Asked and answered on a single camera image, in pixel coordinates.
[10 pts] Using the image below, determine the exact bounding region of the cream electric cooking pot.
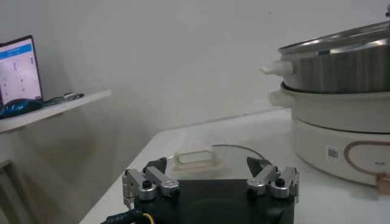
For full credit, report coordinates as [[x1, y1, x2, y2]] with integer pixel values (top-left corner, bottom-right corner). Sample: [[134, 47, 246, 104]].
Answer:
[[267, 88, 390, 195]]

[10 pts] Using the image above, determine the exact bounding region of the green handled tool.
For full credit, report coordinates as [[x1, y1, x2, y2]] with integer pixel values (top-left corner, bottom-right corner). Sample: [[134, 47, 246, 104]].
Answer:
[[42, 92, 85, 107]]

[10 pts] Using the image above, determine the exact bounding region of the glass lid with cream handle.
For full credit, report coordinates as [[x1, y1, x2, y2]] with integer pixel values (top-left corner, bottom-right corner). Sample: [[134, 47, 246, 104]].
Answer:
[[166, 143, 269, 182]]

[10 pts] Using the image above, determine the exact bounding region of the blue object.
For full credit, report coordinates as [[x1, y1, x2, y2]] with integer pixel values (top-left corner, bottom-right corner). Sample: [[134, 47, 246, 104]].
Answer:
[[0, 97, 46, 120]]

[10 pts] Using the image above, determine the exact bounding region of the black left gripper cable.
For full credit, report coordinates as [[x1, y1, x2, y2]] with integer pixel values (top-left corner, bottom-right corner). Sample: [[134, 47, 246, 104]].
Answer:
[[100, 208, 155, 224]]

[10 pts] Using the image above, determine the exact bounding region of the white side table with tools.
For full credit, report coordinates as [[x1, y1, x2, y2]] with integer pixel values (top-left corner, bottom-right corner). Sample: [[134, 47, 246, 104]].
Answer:
[[0, 89, 113, 224]]

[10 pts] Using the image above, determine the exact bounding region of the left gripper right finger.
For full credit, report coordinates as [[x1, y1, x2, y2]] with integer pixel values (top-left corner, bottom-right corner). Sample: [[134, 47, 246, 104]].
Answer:
[[246, 156, 301, 200]]

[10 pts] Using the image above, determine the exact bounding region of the stainless steel steamer basket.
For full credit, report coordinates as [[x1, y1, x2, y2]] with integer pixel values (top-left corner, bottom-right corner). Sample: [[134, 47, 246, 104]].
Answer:
[[260, 20, 390, 94]]

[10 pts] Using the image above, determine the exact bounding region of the tablet with lit screen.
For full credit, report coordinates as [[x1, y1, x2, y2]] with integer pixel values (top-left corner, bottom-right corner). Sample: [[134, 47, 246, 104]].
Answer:
[[0, 34, 44, 106]]

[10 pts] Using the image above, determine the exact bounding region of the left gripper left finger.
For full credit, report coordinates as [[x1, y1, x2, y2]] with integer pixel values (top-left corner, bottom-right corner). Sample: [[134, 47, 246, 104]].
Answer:
[[121, 156, 180, 201]]

